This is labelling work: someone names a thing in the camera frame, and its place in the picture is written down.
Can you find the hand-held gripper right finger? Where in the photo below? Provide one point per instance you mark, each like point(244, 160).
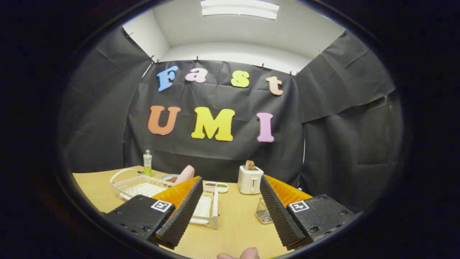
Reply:
point(280, 216)

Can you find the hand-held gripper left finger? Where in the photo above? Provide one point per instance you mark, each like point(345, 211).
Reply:
point(185, 216)

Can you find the pink plate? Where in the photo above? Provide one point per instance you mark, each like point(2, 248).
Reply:
point(186, 173)

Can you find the pale green oval plate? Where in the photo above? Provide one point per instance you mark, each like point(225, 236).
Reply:
point(166, 177)

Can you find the brown patty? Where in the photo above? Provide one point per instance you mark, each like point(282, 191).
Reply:
point(172, 179)

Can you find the small white divided tray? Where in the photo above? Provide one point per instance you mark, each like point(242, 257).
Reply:
point(215, 186)

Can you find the cream toaster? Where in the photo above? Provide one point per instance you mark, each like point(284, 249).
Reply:
point(249, 181)

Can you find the brown toast slice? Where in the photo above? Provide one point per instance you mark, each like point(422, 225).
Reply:
point(249, 165)

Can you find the green clear plastic bottle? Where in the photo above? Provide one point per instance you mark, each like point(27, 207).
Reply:
point(147, 165)

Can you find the white ceiling light panel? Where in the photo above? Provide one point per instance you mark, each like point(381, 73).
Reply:
point(239, 9)

